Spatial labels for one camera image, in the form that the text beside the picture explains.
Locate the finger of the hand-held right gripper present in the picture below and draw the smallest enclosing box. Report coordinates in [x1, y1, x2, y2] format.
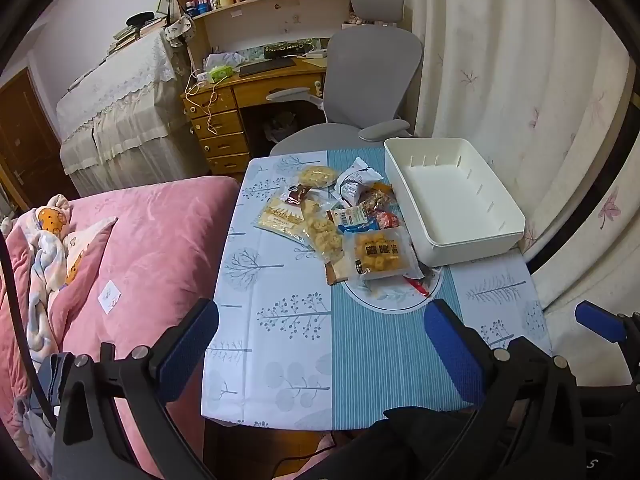
[575, 301, 640, 383]

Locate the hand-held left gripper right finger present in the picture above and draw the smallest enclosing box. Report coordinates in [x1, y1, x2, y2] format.
[424, 298, 596, 480]

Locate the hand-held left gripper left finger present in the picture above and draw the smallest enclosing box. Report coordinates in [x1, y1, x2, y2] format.
[52, 298, 221, 480]

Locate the red snack wrapper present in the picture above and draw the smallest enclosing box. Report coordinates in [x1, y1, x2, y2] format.
[400, 275, 433, 297]

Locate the yellow cube snack pack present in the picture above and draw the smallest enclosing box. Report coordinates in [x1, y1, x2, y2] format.
[345, 226, 418, 283]

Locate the brown bar packet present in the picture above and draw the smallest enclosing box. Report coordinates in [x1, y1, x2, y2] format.
[325, 260, 362, 287]

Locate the white plastic storage bin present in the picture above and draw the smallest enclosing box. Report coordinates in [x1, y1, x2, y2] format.
[383, 137, 526, 268]

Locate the pale yellow cake pack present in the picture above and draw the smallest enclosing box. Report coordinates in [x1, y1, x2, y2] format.
[257, 197, 313, 246]

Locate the clear nut bar pack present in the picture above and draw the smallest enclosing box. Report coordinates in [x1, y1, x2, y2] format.
[359, 189, 396, 212]

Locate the cream packet with barcode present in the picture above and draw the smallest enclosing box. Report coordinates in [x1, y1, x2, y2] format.
[327, 206, 371, 226]

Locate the clear puffed snack pack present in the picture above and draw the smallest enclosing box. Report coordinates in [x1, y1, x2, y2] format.
[299, 199, 346, 265]

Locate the brown snack packet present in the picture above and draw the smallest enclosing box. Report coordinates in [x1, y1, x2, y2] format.
[278, 184, 313, 206]

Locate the white and grey snack packet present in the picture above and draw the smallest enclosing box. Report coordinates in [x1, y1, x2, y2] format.
[334, 157, 385, 207]

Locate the round yellow snack pack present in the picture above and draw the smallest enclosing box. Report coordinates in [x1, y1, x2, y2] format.
[298, 165, 337, 189]

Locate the pink quilted blanket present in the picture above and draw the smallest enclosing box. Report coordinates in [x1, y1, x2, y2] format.
[0, 175, 242, 480]

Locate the white paper tag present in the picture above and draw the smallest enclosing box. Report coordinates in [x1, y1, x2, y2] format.
[97, 282, 122, 315]

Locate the cartoon printed blanket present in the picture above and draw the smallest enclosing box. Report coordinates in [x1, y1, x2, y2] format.
[0, 194, 118, 361]

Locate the trash bin with liner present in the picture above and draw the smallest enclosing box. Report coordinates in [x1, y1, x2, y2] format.
[262, 110, 301, 143]

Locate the lace-covered furniture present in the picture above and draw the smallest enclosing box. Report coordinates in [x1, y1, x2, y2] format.
[55, 30, 211, 196]

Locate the cream floral curtain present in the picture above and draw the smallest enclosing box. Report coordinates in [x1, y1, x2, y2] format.
[382, 0, 637, 308]

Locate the wooden desk with drawers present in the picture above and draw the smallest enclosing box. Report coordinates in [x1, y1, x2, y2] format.
[181, 57, 331, 176]

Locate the brown wooden door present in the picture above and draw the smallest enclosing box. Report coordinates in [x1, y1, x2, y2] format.
[0, 67, 66, 211]

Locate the grey office chair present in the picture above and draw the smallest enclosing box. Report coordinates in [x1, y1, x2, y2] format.
[265, 0, 426, 158]

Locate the floral fabric bag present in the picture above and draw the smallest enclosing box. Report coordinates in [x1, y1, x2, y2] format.
[162, 16, 197, 48]

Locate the stack of books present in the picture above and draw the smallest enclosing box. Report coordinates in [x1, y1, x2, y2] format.
[107, 17, 166, 56]

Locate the wooden bookshelf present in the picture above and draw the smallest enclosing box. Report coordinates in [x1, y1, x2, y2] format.
[167, 0, 386, 75]

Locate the black cable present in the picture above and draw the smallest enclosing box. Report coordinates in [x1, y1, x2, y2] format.
[0, 232, 57, 431]

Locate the white charging cable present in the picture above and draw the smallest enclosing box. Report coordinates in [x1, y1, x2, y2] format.
[184, 67, 221, 136]

